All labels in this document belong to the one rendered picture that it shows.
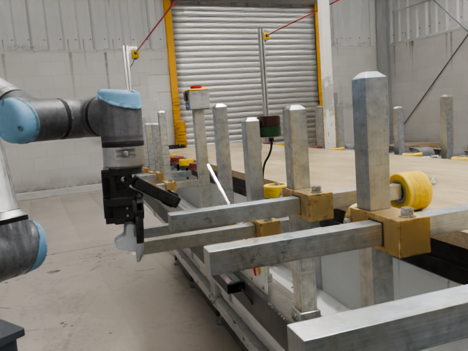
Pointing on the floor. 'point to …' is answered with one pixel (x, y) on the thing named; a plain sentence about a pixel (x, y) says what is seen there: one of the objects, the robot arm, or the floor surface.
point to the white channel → (326, 73)
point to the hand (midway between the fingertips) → (141, 255)
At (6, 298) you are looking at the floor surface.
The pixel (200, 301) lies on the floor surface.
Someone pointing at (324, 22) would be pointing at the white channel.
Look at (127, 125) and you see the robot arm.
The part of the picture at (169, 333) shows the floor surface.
